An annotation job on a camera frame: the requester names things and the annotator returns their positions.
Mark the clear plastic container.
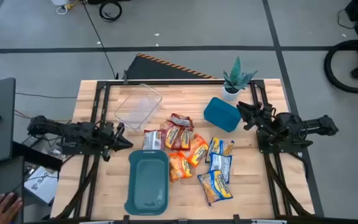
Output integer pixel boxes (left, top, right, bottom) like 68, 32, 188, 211
114, 83, 163, 131

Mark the white cardboard box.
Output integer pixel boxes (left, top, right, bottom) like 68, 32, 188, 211
23, 166, 58, 205

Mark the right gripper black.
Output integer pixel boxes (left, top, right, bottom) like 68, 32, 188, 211
236, 102, 276, 131

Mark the large teal plastic bin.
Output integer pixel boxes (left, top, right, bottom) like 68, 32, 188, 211
124, 149, 170, 217

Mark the succulent plant in white pot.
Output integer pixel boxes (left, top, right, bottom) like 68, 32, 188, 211
222, 56, 259, 102

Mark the blue Maruchan noodle packet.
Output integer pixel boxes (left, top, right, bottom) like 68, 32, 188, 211
209, 152, 233, 184
197, 170, 234, 207
205, 137, 235, 163

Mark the black mat with orange-striped edge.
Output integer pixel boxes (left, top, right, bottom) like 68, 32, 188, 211
126, 52, 217, 80

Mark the red Maruchan noodle packet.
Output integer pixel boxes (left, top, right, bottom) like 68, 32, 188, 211
174, 127, 195, 152
142, 129, 167, 151
163, 123, 181, 149
168, 113, 195, 128

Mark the coiled black cable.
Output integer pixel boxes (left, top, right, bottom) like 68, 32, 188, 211
99, 1, 123, 22

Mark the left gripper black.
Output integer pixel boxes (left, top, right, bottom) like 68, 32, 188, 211
99, 121, 134, 162

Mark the white coiled cable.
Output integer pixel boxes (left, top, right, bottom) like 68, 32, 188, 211
56, 4, 70, 16

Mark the long black floor cable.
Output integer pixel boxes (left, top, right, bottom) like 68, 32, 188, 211
81, 0, 118, 79

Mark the orange Maruchan noodle packet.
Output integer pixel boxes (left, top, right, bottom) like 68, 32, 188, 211
186, 133, 210, 168
168, 151, 194, 182

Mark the person's hand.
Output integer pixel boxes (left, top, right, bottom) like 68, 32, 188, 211
0, 192, 24, 224

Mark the orange vacuum cleaner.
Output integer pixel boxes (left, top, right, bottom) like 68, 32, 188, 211
323, 39, 358, 94

